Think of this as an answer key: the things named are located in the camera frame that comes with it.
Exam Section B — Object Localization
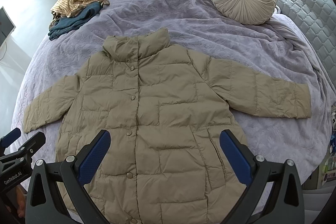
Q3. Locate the grey quilted headboard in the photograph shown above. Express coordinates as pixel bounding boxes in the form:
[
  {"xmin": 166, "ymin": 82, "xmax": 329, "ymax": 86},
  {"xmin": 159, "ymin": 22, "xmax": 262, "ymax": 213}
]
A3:
[{"xmin": 277, "ymin": 0, "xmax": 336, "ymax": 84}]

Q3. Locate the teal folded garment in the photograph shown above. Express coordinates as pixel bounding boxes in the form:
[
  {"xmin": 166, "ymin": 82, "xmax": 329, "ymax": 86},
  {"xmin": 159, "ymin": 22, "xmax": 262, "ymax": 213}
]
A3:
[{"xmin": 48, "ymin": 2, "xmax": 102, "ymax": 40}]

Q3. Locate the cluttered bedside shelf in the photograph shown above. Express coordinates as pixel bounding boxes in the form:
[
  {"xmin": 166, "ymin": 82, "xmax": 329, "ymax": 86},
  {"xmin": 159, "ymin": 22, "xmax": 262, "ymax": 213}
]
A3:
[{"xmin": 317, "ymin": 110, "xmax": 335, "ymax": 189}]

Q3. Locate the dark monitor screen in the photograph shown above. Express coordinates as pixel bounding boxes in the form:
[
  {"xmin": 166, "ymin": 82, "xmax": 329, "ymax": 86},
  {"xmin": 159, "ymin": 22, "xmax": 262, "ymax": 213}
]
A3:
[{"xmin": 0, "ymin": 7, "xmax": 15, "ymax": 46}]

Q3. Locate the khaki puffer jacket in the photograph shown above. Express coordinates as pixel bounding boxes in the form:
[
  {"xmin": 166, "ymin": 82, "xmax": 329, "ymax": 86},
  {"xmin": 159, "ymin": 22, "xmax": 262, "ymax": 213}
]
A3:
[{"xmin": 23, "ymin": 28, "xmax": 311, "ymax": 223}]

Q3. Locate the lavender plush bedspread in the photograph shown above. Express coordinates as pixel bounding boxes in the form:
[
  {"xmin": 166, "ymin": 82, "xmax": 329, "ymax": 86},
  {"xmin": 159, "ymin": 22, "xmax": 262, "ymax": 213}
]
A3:
[{"xmin": 12, "ymin": 0, "xmax": 335, "ymax": 181}]

